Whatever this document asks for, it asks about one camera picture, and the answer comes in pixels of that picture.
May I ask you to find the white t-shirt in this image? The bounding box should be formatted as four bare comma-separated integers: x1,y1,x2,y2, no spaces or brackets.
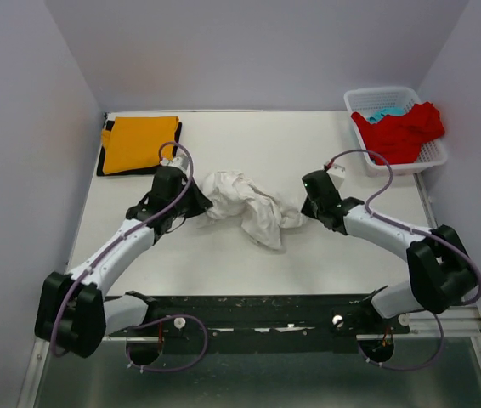
200,171,307,251

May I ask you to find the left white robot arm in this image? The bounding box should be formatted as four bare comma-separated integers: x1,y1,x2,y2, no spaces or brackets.
35,166,212,358

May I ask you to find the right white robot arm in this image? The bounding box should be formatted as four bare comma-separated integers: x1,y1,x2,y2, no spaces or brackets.
302,170,479,333

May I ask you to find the folded yellow t-shirt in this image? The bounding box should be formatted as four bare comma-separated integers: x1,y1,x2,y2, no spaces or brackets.
100,115,180,175

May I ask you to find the red t-shirt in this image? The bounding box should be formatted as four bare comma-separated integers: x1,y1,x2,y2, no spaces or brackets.
351,102,445,165

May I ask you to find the white plastic basket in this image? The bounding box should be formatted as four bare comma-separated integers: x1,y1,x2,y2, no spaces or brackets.
343,86,448,176

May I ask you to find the teal t-shirt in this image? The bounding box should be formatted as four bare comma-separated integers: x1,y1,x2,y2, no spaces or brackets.
366,107,405,124

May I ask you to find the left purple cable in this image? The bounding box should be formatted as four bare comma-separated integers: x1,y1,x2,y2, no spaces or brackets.
51,142,210,373

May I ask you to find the purple cable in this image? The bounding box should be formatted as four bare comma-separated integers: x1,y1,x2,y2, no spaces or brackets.
51,142,210,373
325,149,481,371

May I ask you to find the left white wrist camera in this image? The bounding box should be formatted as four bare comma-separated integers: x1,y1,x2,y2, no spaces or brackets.
160,154,191,173

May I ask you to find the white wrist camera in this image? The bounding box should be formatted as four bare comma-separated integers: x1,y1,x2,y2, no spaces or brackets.
160,154,191,173
326,164,347,190

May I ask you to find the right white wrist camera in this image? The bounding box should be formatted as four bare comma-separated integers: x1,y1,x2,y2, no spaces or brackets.
326,164,347,190

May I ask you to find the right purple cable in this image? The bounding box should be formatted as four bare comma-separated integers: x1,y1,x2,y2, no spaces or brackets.
325,149,481,371

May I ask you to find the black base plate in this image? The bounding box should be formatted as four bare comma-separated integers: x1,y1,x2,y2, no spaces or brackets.
114,294,410,355

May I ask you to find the aluminium rail frame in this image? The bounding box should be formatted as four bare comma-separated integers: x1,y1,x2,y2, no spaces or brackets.
31,237,481,341

